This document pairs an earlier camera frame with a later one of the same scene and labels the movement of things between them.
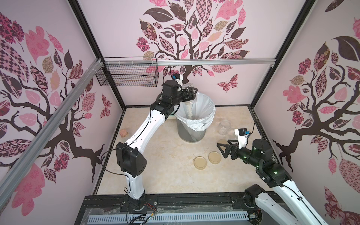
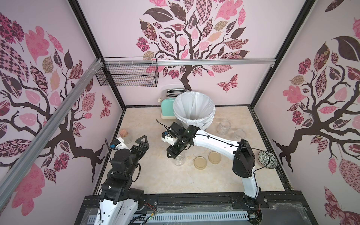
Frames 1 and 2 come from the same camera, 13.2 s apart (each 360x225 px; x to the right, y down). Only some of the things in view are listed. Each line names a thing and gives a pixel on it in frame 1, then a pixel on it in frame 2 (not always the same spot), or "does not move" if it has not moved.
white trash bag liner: x=196 y=116 does not move
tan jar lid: x=214 y=157 does not move
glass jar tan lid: x=224 y=124 does not move
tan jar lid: x=200 y=162 does not move
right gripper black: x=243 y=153 -> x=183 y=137
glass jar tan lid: x=187 y=85 -> x=178 y=160
